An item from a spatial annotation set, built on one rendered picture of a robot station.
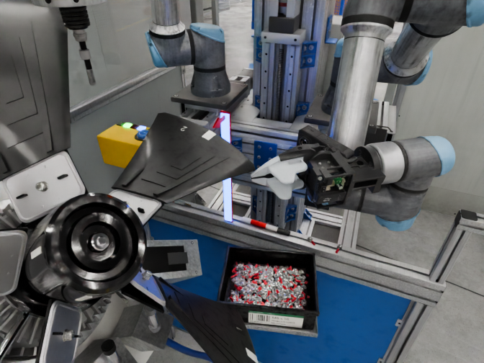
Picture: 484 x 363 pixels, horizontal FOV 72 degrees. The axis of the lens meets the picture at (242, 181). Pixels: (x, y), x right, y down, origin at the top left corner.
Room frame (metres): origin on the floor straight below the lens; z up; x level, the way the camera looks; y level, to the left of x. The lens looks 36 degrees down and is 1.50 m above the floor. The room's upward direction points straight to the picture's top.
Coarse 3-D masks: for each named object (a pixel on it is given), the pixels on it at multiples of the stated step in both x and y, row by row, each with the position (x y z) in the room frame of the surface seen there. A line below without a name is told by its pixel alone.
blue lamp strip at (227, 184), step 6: (222, 114) 0.70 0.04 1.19; (228, 114) 0.69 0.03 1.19; (228, 120) 0.69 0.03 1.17; (222, 126) 0.70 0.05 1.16; (228, 126) 0.69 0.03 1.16; (222, 132) 0.70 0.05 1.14; (228, 132) 0.69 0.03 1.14; (228, 138) 0.69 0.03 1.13; (228, 180) 0.69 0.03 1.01; (228, 186) 0.69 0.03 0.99; (228, 192) 0.69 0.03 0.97; (228, 198) 0.69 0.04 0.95; (228, 204) 0.70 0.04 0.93; (228, 210) 0.70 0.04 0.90; (228, 216) 0.70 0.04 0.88
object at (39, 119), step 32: (0, 0) 0.49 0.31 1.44; (0, 32) 0.46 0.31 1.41; (32, 32) 0.47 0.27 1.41; (64, 32) 0.49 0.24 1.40; (0, 64) 0.42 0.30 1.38; (32, 64) 0.43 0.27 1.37; (64, 64) 0.45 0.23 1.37; (0, 96) 0.40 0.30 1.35; (32, 96) 0.40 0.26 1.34; (64, 96) 0.41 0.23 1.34; (0, 128) 0.37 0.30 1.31; (32, 128) 0.38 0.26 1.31; (64, 128) 0.38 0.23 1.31; (0, 160) 0.35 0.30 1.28; (32, 160) 0.35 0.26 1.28
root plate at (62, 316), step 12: (60, 312) 0.22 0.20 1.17; (72, 312) 0.24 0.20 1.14; (48, 324) 0.20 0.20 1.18; (60, 324) 0.21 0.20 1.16; (72, 324) 0.23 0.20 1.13; (48, 336) 0.19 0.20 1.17; (60, 336) 0.20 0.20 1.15; (48, 348) 0.18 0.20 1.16; (60, 348) 0.19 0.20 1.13; (72, 348) 0.21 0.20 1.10; (48, 360) 0.17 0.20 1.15; (60, 360) 0.19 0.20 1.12; (72, 360) 0.20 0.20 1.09
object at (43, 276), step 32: (32, 224) 0.32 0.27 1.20; (64, 224) 0.27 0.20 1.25; (96, 224) 0.29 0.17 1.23; (128, 224) 0.31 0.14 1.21; (64, 256) 0.24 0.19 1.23; (96, 256) 0.26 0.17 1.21; (128, 256) 0.28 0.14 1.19; (32, 288) 0.26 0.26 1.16; (64, 288) 0.22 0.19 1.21; (96, 288) 0.22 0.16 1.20
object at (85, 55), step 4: (80, 44) 0.38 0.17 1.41; (84, 44) 0.38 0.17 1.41; (84, 48) 0.38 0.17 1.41; (80, 52) 0.38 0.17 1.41; (84, 52) 0.38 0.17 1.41; (88, 52) 0.38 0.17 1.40; (84, 56) 0.37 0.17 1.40; (88, 56) 0.38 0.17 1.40; (84, 60) 0.38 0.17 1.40; (88, 60) 0.38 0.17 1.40; (88, 64) 0.38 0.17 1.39; (88, 68) 0.38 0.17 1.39; (88, 72) 0.38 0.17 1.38; (92, 72) 0.38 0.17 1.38; (88, 76) 0.38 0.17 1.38; (92, 76) 0.38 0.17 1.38; (92, 80) 0.38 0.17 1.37; (92, 84) 0.38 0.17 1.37
